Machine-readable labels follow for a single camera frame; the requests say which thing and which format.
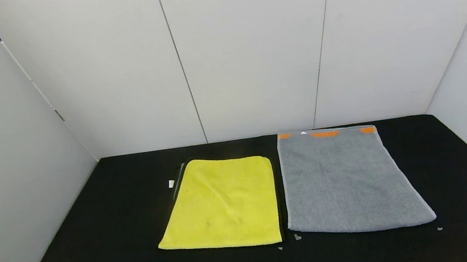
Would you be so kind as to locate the yellow towel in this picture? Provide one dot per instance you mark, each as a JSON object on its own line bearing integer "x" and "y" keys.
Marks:
{"x": 221, "y": 206}

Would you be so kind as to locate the grey towel with orange marks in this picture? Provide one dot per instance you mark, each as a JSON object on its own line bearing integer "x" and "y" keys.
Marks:
{"x": 346, "y": 183}

